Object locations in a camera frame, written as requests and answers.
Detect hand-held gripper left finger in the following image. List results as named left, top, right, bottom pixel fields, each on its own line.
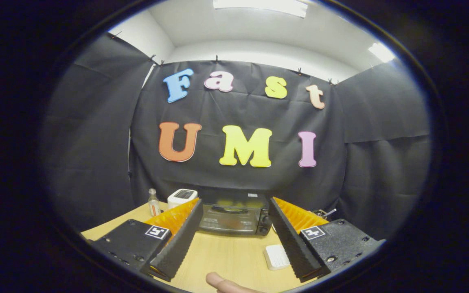
left=86, top=197, right=204, bottom=282

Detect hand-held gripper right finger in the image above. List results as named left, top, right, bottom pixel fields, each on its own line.
left=268, top=196, right=386, bottom=283

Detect black toaster oven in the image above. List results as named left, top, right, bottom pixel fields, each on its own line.
left=197, top=191, right=273, bottom=237

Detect white bread toaster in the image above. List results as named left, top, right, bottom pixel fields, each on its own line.
left=167, top=189, right=198, bottom=210

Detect white rectangular plate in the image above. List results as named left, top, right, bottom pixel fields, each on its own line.
left=264, top=244, right=291, bottom=271

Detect clear plastic bottle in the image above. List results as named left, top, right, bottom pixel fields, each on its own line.
left=148, top=188, right=161, bottom=217

